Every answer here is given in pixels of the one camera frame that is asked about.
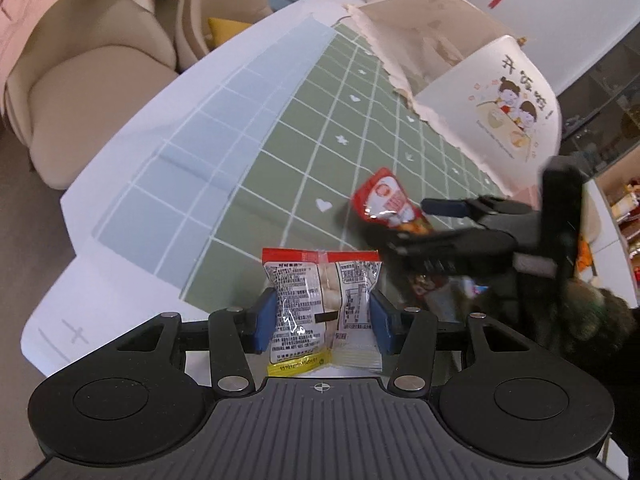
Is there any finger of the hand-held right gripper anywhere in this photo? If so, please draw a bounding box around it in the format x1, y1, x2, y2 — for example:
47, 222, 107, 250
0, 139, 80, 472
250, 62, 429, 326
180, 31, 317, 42
420, 194, 540, 231
385, 227, 520, 277

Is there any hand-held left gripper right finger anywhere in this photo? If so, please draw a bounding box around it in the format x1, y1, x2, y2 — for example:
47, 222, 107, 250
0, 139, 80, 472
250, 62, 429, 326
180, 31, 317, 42
369, 290, 526, 397

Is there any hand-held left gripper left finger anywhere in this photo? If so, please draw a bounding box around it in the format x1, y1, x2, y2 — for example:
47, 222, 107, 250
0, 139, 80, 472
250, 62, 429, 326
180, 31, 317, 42
117, 287, 279, 395

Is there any white red-edged snack packet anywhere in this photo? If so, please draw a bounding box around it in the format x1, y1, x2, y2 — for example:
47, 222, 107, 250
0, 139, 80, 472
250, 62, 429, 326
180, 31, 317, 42
261, 247, 385, 380

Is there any red sausage packet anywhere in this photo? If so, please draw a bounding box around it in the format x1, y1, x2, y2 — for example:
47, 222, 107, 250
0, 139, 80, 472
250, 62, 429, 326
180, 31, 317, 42
351, 167, 433, 236

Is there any person's right forearm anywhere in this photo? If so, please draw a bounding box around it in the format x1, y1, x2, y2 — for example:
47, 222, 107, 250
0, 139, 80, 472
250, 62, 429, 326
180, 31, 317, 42
562, 280, 640, 480

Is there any orange plastic bag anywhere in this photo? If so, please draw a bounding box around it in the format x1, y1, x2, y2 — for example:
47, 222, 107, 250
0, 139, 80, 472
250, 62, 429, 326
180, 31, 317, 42
575, 232, 596, 276

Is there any pale plastic packet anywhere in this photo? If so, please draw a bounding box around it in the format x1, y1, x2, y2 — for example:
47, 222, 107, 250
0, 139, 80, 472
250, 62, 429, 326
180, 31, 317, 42
407, 272, 493, 323

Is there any glass door cabinet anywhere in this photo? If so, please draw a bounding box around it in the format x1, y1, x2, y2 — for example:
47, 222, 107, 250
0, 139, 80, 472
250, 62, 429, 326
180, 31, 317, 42
560, 45, 640, 171

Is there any white cartoon paper bag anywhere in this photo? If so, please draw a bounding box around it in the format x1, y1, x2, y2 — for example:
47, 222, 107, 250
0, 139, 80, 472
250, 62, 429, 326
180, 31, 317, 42
345, 0, 563, 201

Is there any green checkered tablecloth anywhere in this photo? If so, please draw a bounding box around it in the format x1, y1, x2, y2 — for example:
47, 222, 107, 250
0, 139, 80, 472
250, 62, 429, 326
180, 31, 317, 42
20, 0, 551, 376

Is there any yellow cushion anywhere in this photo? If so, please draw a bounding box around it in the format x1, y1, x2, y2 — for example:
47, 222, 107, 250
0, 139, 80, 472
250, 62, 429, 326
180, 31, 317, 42
207, 17, 253, 51

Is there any pink cloth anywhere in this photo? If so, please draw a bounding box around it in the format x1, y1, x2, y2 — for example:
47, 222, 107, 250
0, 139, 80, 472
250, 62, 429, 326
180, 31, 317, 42
0, 0, 76, 86

